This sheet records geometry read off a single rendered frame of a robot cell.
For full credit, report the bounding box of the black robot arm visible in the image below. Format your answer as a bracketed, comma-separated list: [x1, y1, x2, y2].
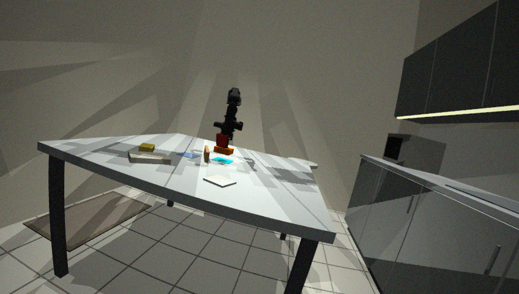
[222, 87, 243, 148]

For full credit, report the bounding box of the yellow rectangular block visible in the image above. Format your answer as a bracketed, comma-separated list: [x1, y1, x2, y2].
[138, 143, 155, 152]

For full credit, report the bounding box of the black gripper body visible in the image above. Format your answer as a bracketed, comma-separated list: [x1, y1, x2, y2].
[214, 114, 236, 130]

